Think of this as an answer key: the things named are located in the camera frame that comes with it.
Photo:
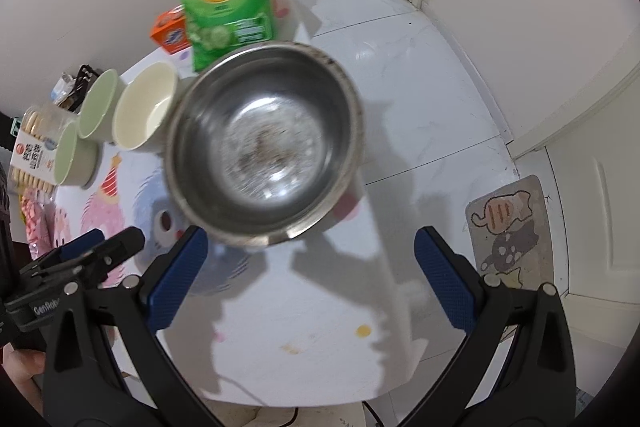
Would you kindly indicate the black metal object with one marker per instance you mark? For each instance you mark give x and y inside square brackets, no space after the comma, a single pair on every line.
[82,82]

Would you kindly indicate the person's left hand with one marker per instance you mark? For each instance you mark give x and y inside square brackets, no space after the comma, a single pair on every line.
[20,369]

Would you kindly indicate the orange biscuit box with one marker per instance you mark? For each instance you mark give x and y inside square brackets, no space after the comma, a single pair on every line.
[169,34]

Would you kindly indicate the stainless steel bowl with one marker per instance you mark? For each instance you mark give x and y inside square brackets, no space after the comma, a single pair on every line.
[260,147]

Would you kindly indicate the light green ceramic bowl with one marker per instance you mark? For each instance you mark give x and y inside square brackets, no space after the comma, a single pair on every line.
[97,107]
[67,157]

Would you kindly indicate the clear biscuit tray package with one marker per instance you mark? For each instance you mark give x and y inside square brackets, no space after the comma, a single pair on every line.
[32,152]

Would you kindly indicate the stack of white bowls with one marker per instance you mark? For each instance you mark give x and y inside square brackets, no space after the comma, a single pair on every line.
[145,107]

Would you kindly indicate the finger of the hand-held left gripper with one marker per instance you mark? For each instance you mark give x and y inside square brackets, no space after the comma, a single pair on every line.
[120,246]
[82,243]

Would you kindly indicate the cat print floor mat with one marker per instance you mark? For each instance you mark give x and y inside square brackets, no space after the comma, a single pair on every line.
[520,207]

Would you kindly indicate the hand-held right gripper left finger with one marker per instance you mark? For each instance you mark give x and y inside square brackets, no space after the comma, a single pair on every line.
[180,279]

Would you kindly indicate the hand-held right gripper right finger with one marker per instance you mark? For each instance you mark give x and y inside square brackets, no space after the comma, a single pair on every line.
[445,279]

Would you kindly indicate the pink snack packet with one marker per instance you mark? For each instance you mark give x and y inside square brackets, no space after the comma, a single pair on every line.
[37,222]

